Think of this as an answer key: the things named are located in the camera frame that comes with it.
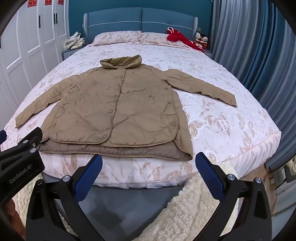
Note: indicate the floral pillow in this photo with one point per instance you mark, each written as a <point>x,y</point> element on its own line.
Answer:
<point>155,38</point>
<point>115,37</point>

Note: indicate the grey-blue nightstand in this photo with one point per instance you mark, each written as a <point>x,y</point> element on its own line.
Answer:
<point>208,53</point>
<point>69,54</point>

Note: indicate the fluffy cream rug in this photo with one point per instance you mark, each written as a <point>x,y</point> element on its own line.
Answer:
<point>185,208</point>

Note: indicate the folded cream cloth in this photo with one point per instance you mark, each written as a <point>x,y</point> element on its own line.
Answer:
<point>75,41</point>

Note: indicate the blue-grey curtain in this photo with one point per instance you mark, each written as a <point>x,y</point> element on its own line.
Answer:
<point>254,58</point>

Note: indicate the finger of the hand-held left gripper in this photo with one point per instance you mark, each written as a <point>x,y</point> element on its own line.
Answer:
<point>27,141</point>
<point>2,136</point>

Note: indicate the blue padded headboard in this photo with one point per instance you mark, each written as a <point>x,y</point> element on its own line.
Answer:
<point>115,20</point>

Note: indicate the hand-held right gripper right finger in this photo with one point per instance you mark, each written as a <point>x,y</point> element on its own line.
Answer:
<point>211,177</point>

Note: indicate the red garment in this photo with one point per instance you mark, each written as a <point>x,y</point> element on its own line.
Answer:
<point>178,37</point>

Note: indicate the white wardrobe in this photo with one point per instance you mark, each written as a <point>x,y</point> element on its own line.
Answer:
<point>27,46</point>

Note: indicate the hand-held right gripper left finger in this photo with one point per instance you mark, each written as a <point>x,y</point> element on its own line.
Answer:
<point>89,179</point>

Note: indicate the tan button-up shirt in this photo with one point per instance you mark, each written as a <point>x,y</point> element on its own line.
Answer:
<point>104,104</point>

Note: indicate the floral pink bedspread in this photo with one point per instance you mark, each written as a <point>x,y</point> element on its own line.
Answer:
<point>219,120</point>

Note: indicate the small doll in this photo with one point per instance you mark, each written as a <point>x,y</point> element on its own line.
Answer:
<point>204,40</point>
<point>198,39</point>

